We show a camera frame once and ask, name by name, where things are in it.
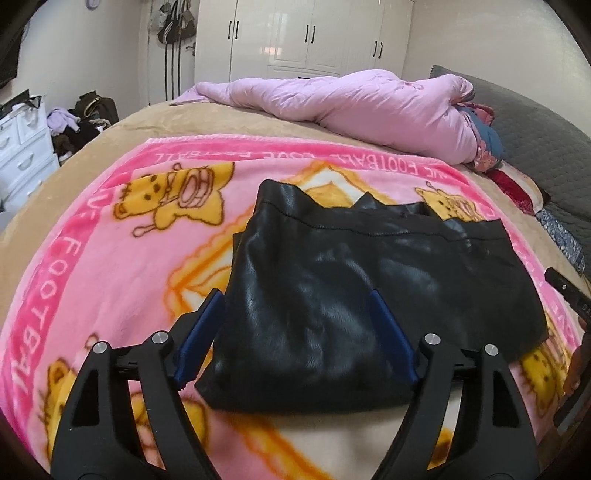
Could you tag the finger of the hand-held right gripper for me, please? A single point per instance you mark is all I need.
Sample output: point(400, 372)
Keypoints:
point(570, 290)

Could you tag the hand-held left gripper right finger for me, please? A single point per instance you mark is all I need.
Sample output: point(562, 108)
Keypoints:
point(392, 337)

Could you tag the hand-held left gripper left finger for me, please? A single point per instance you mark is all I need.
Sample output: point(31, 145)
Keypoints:
point(201, 337)

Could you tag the black leather jacket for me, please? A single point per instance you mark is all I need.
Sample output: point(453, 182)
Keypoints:
point(369, 300)

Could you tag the pile of clothes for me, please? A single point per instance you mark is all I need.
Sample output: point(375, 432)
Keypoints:
point(78, 122)

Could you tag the grey patterned cloth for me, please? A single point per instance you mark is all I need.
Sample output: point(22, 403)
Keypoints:
point(565, 235)

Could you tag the red patterned pillow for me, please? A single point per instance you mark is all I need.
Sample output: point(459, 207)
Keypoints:
point(519, 187)

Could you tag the pink printed blanket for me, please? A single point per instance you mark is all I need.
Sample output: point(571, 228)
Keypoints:
point(115, 258)

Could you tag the grey quilted headboard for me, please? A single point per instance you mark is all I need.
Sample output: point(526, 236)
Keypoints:
point(535, 129)

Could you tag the floral blue pillow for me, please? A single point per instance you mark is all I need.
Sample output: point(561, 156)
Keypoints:
point(487, 138)

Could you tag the pink quilt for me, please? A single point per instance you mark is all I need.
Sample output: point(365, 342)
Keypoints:
point(369, 106)

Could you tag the white drawer cabinet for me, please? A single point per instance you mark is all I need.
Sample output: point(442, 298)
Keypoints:
point(25, 147)

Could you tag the white wardrobe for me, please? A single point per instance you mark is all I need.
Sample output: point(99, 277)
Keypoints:
point(304, 37)

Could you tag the hanging bags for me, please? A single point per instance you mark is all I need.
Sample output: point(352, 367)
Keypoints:
point(175, 21)

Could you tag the dark wall screen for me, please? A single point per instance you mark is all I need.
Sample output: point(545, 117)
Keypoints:
point(8, 62)

